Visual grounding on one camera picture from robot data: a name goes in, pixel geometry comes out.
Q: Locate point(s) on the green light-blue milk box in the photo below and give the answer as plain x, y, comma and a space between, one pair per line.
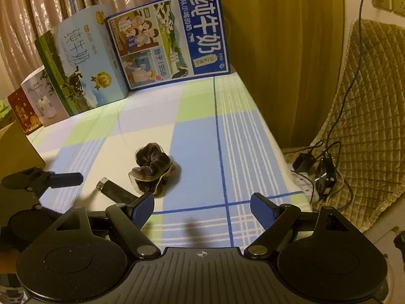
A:
81, 62

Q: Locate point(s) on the beige curtain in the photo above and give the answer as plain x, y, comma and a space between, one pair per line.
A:
23, 21

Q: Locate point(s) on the dark velvet scrunchie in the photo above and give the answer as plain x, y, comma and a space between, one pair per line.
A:
153, 170

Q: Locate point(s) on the quilted olive chair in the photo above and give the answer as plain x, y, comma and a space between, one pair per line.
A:
366, 123

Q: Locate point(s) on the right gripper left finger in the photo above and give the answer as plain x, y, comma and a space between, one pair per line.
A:
127, 221

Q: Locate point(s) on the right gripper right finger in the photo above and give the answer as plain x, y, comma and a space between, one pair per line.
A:
277, 222

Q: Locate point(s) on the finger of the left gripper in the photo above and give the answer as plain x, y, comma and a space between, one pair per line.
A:
34, 179
47, 213

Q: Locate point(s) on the brown cardboard box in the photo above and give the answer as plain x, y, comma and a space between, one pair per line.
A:
16, 152

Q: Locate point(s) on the yellow-brown curtain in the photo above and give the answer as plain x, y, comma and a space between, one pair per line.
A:
288, 54

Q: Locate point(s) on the red gift box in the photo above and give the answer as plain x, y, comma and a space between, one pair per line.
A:
23, 111

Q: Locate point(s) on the white appliance box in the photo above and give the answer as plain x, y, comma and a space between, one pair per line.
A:
43, 97

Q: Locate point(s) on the checkered bed sheet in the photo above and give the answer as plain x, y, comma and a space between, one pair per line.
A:
222, 150

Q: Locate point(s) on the blue milk carton box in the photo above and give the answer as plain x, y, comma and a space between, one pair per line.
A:
167, 41

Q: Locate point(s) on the white power strip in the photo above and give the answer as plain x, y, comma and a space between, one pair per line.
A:
306, 183

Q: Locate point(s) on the black usb stick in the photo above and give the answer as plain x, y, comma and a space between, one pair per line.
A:
116, 193

